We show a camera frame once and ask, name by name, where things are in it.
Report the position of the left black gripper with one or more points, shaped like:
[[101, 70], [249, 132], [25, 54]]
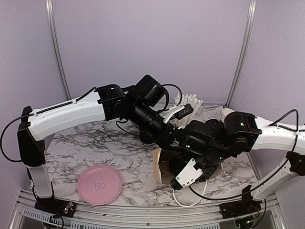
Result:
[[165, 143]]

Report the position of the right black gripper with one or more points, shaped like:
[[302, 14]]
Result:
[[207, 177]]

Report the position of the brown paper bag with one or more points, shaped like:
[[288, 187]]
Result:
[[161, 159]]

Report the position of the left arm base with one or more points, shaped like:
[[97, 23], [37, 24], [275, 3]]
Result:
[[56, 206]]

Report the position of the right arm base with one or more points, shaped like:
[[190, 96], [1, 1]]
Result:
[[242, 207]]

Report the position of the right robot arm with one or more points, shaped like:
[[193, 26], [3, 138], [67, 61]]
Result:
[[213, 142]]

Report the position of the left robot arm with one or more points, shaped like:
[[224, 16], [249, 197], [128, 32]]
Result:
[[104, 103]]

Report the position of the stack of black lids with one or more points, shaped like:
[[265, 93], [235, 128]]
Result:
[[146, 139]]

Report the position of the stack of paper cups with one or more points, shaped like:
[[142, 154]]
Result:
[[224, 113]]

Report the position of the pink plate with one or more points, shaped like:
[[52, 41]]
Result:
[[99, 184]]

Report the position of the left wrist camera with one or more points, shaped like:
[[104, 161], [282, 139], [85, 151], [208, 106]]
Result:
[[177, 112]]

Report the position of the right aluminium frame post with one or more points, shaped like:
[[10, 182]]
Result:
[[243, 51]]

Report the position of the aluminium frame post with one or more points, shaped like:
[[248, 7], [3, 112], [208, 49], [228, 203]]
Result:
[[243, 51], [56, 47]]

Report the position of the left aluminium frame post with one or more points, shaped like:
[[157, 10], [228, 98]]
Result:
[[56, 47]]

